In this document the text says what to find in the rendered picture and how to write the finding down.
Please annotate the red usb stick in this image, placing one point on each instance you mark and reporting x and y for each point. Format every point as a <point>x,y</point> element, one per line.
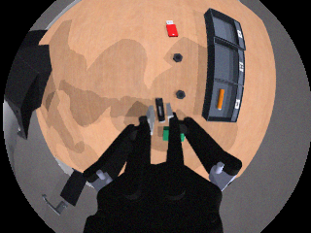
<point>171,29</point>

